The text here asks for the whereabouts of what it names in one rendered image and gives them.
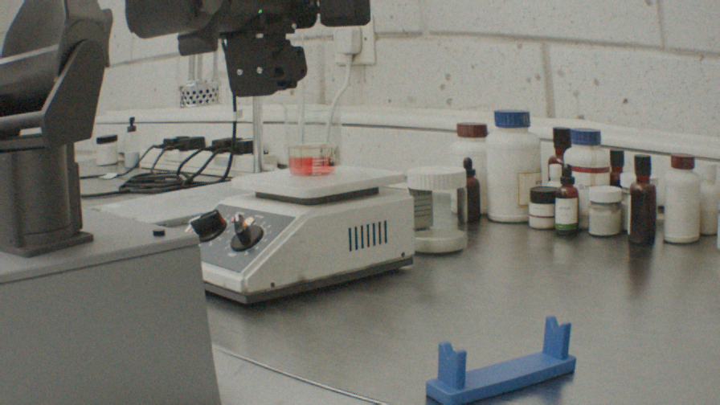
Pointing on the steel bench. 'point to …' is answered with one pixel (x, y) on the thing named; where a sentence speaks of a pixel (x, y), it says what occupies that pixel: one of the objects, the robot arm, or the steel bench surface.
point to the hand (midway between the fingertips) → (294, 2)
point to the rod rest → (558, 363)
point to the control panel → (239, 262)
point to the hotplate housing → (321, 243)
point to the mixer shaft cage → (189, 98)
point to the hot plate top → (352, 179)
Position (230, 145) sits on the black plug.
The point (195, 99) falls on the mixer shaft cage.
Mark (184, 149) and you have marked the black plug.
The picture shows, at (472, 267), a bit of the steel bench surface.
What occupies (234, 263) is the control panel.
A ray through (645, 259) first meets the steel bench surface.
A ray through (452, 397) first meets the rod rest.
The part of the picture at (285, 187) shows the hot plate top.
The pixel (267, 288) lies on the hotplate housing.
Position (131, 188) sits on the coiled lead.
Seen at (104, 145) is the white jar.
